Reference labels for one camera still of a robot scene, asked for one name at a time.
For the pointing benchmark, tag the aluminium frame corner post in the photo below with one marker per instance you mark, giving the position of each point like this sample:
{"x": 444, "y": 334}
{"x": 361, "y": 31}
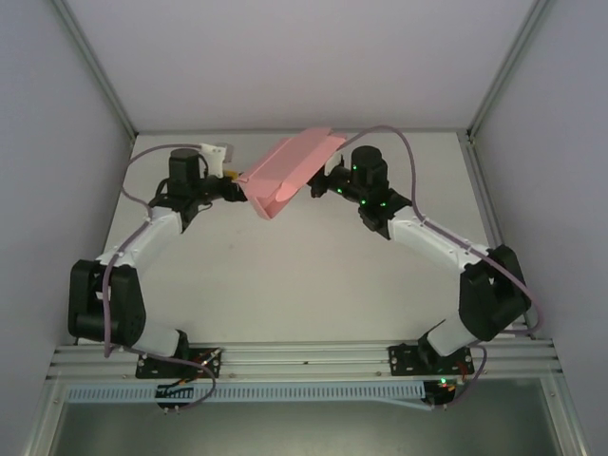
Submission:
{"x": 97, "y": 66}
{"x": 510, "y": 66}

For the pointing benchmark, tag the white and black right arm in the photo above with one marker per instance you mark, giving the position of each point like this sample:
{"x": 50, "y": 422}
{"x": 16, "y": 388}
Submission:
{"x": 489, "y": 294}

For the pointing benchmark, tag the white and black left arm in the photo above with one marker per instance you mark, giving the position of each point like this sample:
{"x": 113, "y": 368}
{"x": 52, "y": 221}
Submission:
{"x": 123, "y": 294}

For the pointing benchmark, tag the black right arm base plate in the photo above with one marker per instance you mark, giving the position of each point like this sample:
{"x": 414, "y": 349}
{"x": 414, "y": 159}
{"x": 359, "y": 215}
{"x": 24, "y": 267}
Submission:
{"x": 404, "y": 361}

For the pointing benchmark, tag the pink paper box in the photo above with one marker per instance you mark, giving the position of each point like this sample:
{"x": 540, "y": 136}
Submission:
{"x": 294, "y": 161}

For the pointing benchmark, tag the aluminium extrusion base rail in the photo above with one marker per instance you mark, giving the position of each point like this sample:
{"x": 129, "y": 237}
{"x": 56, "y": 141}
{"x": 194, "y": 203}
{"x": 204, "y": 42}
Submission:
{"x": 304, "y": 356}

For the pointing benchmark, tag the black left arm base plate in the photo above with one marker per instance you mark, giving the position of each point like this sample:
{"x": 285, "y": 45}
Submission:
{"x": 152, "y": 368}

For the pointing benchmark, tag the grey metal panel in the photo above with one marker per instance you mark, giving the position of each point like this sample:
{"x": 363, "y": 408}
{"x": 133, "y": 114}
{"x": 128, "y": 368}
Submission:
{"x": 304, "y": 432}

